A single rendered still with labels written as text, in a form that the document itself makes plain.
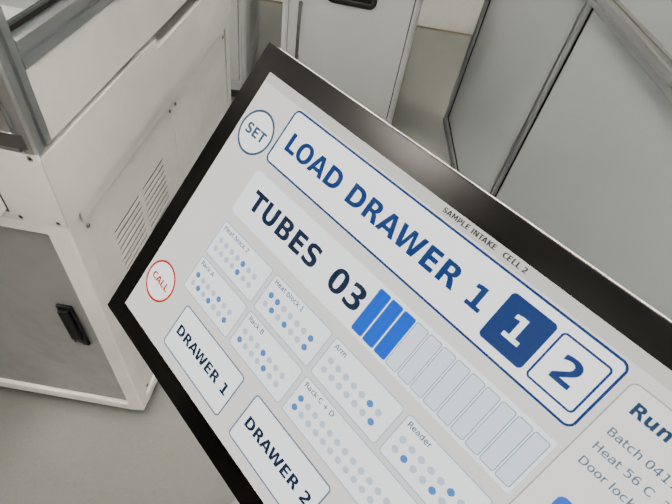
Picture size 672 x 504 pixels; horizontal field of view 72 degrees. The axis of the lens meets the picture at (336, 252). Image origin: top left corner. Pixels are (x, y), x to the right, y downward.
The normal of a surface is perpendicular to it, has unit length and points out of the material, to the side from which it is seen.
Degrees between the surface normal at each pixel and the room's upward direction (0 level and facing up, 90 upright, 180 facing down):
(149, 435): 0
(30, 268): 90
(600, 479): 50
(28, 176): 90
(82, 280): 90
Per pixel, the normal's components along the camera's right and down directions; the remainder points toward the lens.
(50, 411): 0.14, -0.66
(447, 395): -0.48, -0.10
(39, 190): -0.12, 0.72
